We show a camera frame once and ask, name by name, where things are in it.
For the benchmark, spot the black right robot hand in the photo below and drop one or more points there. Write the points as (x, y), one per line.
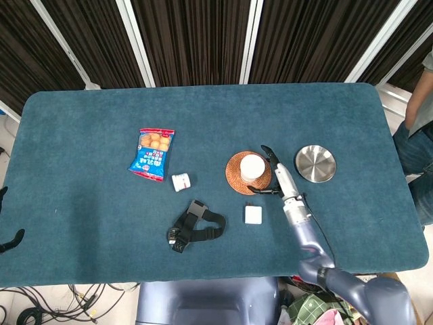
(285, 179)

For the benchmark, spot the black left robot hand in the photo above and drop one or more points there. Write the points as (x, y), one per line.
(11, 241)

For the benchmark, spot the white paper cup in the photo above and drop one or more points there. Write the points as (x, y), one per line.
(252, 166)

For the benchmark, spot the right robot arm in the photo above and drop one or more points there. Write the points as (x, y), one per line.
(306, 233)

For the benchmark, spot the orange woven round coaster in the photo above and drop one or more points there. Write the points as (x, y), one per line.
(233, 176)

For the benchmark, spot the round stainless steel plate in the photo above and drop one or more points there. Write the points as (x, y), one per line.
(316, 164)

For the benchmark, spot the white power adapter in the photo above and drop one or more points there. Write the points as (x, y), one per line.
(253, 215)

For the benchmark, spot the blue tablecloth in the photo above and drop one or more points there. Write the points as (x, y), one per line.
(101, 220)

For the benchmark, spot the small white plastic jar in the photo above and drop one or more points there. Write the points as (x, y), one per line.
(181, 182)

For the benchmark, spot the green plaid cloth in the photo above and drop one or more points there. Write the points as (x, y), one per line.
(314, 308)

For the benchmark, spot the person in jeans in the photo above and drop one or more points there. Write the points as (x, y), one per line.
(416, 152)

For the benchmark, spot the blue snack bag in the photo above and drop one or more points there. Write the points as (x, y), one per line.
(152, 159)

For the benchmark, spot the blue-grey robot torso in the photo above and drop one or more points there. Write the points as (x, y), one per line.
(203, 301)

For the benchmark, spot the dark pleated curtain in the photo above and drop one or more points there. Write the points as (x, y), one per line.
(203, 34)

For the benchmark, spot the white partition post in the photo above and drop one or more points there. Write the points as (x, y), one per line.
(135, 40)
(61, 40)
(379, 37)
(402, 61)
(252, 40)

